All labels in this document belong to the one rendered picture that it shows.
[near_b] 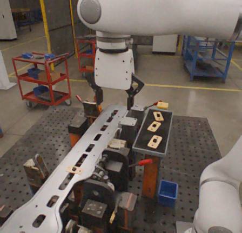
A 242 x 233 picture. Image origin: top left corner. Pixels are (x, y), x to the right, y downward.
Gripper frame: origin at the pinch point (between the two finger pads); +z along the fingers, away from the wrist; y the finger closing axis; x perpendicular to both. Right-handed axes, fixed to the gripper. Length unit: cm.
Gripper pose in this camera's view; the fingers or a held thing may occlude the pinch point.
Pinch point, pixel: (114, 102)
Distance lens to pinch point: 57.5
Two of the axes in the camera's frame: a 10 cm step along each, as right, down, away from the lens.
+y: -9.5, -1.6, 2.8
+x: -3.3, 4.5, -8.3
